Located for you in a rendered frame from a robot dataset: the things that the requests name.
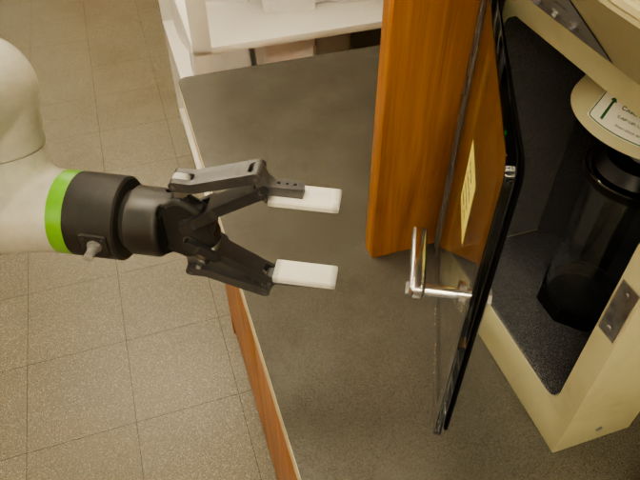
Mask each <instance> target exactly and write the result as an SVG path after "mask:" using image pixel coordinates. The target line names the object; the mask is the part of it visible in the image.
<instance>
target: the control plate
mask: <svg viewBox="0 0 640 480"><path fill-rule="evenodd" d="M542 2H543V3H544V5H543V4H541V3H540V4H539V5H538V6H537V7H539V8H540V9H541V10H543V11H544V12H545V13H547V14H548V15H549V16H550V15H551V14H552V13H553V11H552V9H555V10H556V11H557V12H558V13H559V14H560V16H561V17H558V16H556V17H555V18H554V19H555V20H556V21H557V22H558V23H560V24H561V25H562V26H564V27H565V28H566V29H568V28H569V27H570V26H571V24H570V22H572V23H573V24H574V25H575V26H576V27H577V28H578V29H579V30H574V31H573V32H572V33H573V34H574V35H576V36H577V37H578V38H579V39H581V40H582V41H583V42H585V43H586V44H587V45H589V46H590V47H591V48H592V49H594V50H595V51H597V52H598V53H599V54H601V55H602V56H603V57H604V58H606V59H607V60H608V61H610V62H611V60H610V58H609V57H608V55H607V54H606V52H605V51H604V49H603V48H602V46H601V45H600V43H599V42H598V40H597V39H596V37H595V36H594V34H593V33H592V31H591V30H590V28H589V27H588V25H587V24H586V22H585V21H584V19H583V18H582V16H581V15H580V13H579V12H578V10H577V9H576V7H575V6H574V5H573V4H572V2H571V0H542ZM611 63H612V62H611ZM612 64H613V63H612Z"/></svg>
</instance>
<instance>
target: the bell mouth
mask: <svg viewBox="0 0 640 480"><path fill-rule="evenodd" d="M570 103H571V107H572V110H573V112H574V114H575V116H576V117H577V119H578V120H579V121H580V123H581V124H582V125H583V126H584V127H585V128H586V129H587V130H588V131H589V132H590V133H591V134H592V135H593V136H595V137H596V138H598V139H599V140H600V141H602V142H603V143H605V144H607V145H608V146H610V147H612V148H613V149H615V150H618V151H620V152H622V153H624V154H626V155H628V156H631V157H633V158H636V159H638V160H640V118H639V117H638V116H636V115H635V114H634V113H633V112H632V111H630V110H629V109H628V108H627V107H625V106H624V105H623V104H622V103H620V102H619V101H618V100H617V99H616V98H614V97H613V96H612V95H611V94H610V93H608V92H607V91H606V90H605V89H603V88H602V87H601V86H600V85H598V84H597V83H596V82H595V81H594V80H592V79H591V78H590V77H589V76H588V75H585V76H584V77H583V78H582V79H581V80H580V81H579V82H578V83H577V84H576V85H575V86H574V88H573V90H572V92H571V96H570Z"/></svg>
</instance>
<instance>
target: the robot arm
mask: <svg viewBox="0 0 640 480"><path fill-rule="evenodd" d="M266 166H267V162H266V161H265V160H263V159H254V160H249V161H243V162H238V163H232V164H227V165H222V166H216V167H210V168H204V169H200V170H192V169H184V168H177V169H176V170H175V171H174V174H173V176H172V178H171V180H170V182H169V184H168V187H167V188H164V187H155V186H147V185H141V184H140V182H139V181H138V179H137V178H136V177H134V176H131V175H123V174H113V173H104V172H96V171H86V170H70V169H63V168H58V167H56V166H55V165H54V164H53V163H52V162H51V159H50V152H49V148H48V144H47V140H46V134H45V129H44V121H43V113H42V105H41V95H40V87H39V82H38V78H37V75H36V73H35V70H34V68H33V66H32V65H31V63H30V61H29V60H28V58H27V57H26V56H25V55H24V54H23V53H22V52H21V51H20V50H19V49H18V48H16V47H15V46H14V45H13V44H11V43H10V42H8V41H6V40H4V39H2V38H0V254H18V253H25V252H59V253H66V254H75V255H83V257H84V259H85V260H87V261H92V259H93V257H99V258H107V259H115V260H127V259H129V258H130V257H131V256H132V255H133V254H141V255H149V256H157V257H161V256H164V255H166V254H168V253H170V252H178V253H180V254H183V255H185V256H187V260H188V265H187V268H186V273H187V274H189V275H195V276H204V277H208V278H210V279H213V280H216V281H219V282H222V283H225V284H228V285H231V286H234V287H236V288H239V289H242V290H247V291H250V292H253V293H256V294H259V295H262V296H269V295H270V290H271V288H272V287H273V286H274V285H283V286H291V287H304V286H307V287H315V288H323V289H331V290H334V289H335V284H336V278H337V272H338V267H337V266H329V265H321V264H312V263H305V262H296V261H289V260H280V259H278V260H277V261H276V262H275V263H274V264H272V262H270V261H268V260H266V259H264V258H262V257H260V256H259V255H257V254H255V253H253V252H251V251H249V250H247V249H245V248H243V247H241V246H239V245H237V244H235V243H234V242H232V241H231V240H229V238H228V236H227V235H226V234H225V233H223V232H221V228H220V225H219V223H218V218H219V217H220V216H223V215H225V214H228V213H230V212H233V211H236V210H240V209H242V208H244V207H246V206H249V205H252V204H254V203H257V202H259V201H263V202H264V201H265V204H266V203H267V202H268V206H269V207H277V208H286V209H295V210H311V211H321V212H329V213H339V208H340V203H341V197H342V191H341V190H339V189H330V188H320V187H312V186H305V182H302V181H300V180H289V179H282V178H274V177H273V176H272V175H270V174H269V172H268V170H267V168H266ZM227 189H228V190H227ZM216 190H224V191H222V192H220V193H217V192H214V193H211V194H209V195H207V196H204V197H202V198H197V197H195V196H193V194H196V193H203V192H209V191H216ZM265 199H266V200H265ZM215 245H216V247H215V250H212V248H213V247H214V246H215ZM263 270H265V271H266V272H263ZM260 283H261V285H260Z"/></svg>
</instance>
